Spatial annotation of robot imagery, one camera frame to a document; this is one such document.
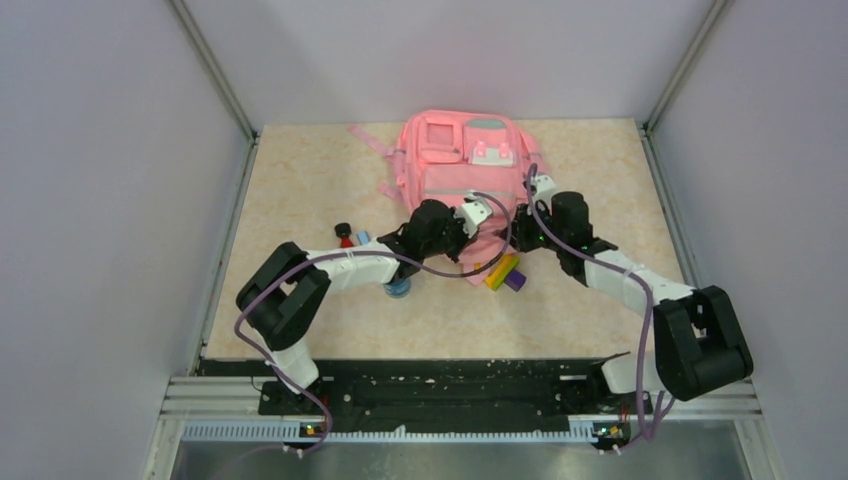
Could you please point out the pink student backpack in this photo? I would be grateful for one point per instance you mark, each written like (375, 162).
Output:
(443, 155)

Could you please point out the purple small block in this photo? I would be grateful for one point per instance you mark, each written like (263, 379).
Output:
(515, 280)

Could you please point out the blue round lidded container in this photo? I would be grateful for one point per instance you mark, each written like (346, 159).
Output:
(398, 289)

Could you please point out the left aluminium corner post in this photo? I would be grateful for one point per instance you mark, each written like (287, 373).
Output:
(212, 67)

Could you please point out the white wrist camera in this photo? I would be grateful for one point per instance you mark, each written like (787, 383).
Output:
(542, 188)
(472, 213)

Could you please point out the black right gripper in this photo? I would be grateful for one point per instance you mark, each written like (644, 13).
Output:
(522, 223)

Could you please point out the aluminium corner post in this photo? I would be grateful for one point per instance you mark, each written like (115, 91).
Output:
(687, 62)
(212, 67)

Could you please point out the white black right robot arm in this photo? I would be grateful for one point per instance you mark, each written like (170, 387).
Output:
(691, 341)

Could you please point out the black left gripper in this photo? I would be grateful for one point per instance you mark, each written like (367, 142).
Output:
(463, 235)

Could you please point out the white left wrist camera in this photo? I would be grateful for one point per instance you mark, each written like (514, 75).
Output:
(472, 213)

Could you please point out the yellow green block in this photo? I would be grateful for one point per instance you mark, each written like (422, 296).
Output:
(501, 270)

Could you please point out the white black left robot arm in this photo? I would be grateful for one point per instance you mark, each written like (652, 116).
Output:
(281, 299)

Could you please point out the red black stamp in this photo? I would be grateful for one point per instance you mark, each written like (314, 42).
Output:
(343, 232)

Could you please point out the right aluminium corner post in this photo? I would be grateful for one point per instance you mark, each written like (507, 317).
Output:
(687, 62)

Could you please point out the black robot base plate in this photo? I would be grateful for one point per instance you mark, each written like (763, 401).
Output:
(452, 396)

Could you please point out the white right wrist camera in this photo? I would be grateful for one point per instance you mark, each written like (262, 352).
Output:
(542, 188)

